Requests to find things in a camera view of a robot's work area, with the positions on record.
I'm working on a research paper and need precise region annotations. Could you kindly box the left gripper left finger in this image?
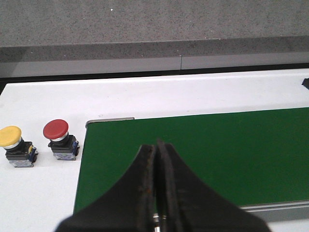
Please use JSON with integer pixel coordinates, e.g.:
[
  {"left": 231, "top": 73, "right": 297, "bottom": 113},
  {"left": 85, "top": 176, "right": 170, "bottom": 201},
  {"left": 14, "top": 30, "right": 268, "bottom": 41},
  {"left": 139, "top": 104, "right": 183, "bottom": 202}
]
[{"left": 56, "top": 145, "right": 156, "bottom": 232}]

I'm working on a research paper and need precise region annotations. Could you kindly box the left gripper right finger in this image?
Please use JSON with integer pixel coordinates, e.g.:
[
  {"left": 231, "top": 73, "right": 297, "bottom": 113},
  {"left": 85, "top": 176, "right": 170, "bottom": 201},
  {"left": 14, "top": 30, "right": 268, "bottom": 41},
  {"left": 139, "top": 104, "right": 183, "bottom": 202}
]
[{"left": 156, "top": 140, "right": 270, "bottom": 232}]

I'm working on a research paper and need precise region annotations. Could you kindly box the green conveyor belt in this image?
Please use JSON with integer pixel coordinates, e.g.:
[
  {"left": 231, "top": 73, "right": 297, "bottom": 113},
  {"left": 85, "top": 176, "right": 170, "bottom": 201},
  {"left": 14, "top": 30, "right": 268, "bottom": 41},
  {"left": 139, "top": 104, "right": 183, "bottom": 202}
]
[{"left": 74, "top": 108, "right": 309, "bottom": 211}]

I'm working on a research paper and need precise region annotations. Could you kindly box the red button far row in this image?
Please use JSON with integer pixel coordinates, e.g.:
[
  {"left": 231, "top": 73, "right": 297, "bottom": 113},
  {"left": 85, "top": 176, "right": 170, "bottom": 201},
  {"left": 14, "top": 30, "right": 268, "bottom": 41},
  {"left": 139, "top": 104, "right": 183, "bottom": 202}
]
[{"left": 43, "top": 119, "right": 79, "bottom": 160}]

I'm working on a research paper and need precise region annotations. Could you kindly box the far metal belt guard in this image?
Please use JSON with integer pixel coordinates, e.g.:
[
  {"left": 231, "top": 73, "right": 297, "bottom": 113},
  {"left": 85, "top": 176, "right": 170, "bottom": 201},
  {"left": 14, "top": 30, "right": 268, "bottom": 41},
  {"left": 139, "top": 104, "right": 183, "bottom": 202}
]
[{"left": 85, "top": 117, "right": 135, "bottom": 128}]

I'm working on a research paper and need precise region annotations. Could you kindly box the yellow button far row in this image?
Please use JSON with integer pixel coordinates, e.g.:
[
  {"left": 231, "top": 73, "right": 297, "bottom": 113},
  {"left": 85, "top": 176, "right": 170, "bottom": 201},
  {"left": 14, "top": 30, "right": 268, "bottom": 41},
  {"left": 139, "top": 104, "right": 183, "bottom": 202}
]
[{"left": 0, "top": 126, "right": 38, "bottom": 168}]

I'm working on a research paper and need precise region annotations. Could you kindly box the grey speckled stone countertop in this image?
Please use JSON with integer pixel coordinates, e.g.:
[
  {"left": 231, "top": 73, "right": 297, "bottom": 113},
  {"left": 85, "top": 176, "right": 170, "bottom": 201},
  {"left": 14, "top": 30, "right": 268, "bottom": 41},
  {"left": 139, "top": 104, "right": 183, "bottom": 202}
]
[{"left": 0, "top": 0, "right": 309, "bottom": 63}]

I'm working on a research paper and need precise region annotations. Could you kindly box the aluminium conveyor side rail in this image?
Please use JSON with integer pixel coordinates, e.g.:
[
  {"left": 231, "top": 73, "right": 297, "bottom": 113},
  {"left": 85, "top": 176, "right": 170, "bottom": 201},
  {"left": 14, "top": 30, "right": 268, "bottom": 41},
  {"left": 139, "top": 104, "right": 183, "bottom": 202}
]
[{"left": 240, "top": 201, "right": 309, "bottom": 222}]

